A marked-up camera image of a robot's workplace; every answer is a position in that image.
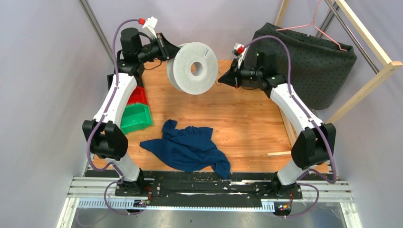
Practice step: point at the red plastic bin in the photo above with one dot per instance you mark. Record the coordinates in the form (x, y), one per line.
(138, 96)

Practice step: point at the black plastic bin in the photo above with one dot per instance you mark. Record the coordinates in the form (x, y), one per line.
(110, 80)

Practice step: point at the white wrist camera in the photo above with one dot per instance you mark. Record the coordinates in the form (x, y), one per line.
(150, 25)
(239, 51)

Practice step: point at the aluminium rail frame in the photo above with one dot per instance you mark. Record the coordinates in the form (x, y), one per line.
(102, 193)

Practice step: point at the blue cloth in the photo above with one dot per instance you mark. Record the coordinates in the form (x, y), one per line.
(189, 149)

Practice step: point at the white cable spool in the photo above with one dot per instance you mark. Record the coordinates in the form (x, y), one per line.
(194, 68)

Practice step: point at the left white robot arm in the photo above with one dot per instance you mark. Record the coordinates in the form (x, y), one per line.
(107, 145)

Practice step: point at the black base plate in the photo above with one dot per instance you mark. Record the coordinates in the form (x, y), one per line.
(207, 189)

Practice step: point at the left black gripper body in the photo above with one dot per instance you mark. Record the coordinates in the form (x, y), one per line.
(150, 51)

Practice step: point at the dark dotted fabric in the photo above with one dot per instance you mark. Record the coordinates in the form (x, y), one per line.
(319, 67)

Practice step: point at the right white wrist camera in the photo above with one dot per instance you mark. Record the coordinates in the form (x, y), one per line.
(239, 51)

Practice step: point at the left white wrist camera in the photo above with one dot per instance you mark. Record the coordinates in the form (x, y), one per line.
(150, 25)

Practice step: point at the green plastic bin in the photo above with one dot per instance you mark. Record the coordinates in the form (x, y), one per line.
(136, 117)

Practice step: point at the wooden frame rack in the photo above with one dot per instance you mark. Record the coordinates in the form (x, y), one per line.
(368, 110)

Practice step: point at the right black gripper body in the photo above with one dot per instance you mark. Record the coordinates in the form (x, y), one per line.
(252, 74)

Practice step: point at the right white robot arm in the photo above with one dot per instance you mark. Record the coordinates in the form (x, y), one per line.
(315, 142)

